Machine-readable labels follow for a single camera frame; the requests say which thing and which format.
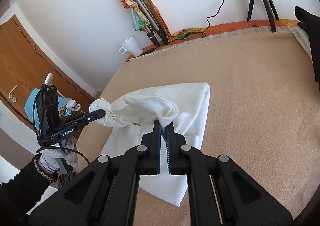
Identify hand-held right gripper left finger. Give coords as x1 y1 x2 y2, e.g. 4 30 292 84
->
28 119 162 226

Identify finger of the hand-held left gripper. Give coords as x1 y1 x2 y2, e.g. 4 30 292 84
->
84 108 107 125

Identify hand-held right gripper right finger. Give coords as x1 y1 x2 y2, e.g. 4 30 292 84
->
165 121 293 226

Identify white t-shirt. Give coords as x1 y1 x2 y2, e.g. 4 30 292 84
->
89 82 211 207

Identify person's left forearm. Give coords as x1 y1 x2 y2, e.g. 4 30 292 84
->
0 156 59 216

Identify person's left hand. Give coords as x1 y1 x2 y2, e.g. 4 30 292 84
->
40 136 79 174

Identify leopard print cloth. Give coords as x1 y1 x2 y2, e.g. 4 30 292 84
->
59 102 70 117

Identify blue chair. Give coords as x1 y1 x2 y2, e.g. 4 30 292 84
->
24 89 73 127

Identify wooden door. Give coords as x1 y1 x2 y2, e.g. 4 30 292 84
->
0 15 95 152

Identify white mug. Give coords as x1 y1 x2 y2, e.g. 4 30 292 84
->
118 35 143 57

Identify beige blanket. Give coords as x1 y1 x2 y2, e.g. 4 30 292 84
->
75 32 320 226

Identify folded silver tripod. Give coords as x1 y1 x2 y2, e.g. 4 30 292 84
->
122 0 169 46

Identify colourful orange scarf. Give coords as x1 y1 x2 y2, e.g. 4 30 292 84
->
114 0 203 42

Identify white folded cloth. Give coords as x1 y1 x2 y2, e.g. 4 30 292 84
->
292 28 313 62

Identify black folded garment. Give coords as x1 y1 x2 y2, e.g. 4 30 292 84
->
294 6 320 89

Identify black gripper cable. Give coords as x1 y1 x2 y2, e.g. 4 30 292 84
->
32 84 91 165

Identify beaded bracelet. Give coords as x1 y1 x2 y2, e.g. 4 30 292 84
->
34 154 58 183

